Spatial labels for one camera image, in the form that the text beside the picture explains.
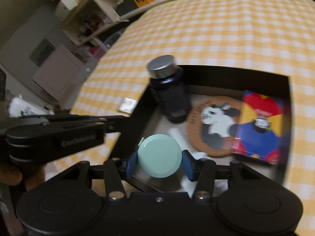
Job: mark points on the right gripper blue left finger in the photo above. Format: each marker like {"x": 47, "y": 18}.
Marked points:
{"x": 115, "y": 170}

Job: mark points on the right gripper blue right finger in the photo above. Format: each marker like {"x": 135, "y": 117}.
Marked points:
{"x": 203, "y": 172}

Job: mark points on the mint green round tin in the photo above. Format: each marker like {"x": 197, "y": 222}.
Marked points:
{"x": 159, "y": 155}

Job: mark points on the panda cork coaster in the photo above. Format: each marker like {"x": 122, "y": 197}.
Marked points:
{"x": 212, "y": 125}

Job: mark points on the black box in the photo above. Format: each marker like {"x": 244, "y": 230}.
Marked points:
{"x": 204, "y": 81}
{"x": 125, "y": 7}

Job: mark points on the colourful card box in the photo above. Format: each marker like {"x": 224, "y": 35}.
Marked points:
{"x": 259, "y": 128}

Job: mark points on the dark blue pill bottle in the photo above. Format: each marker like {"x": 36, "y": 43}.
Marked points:
{"x": 166, "y": 83}

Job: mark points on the grey watch link tool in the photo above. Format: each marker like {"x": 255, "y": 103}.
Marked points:
{"x": 184, "y": 144}

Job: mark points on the person's left hand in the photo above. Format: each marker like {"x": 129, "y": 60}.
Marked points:
{"x": 11, "y": 176}

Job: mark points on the white box on shelf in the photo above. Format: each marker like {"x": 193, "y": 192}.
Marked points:
{"x": 64, "y": 8}

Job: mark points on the yellow checkered cloth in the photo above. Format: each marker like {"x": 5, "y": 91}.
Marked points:
{"x": 275, "y": 36}

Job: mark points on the black box on shelf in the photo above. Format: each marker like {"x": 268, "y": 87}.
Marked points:
{"x": 125, "y": 7}

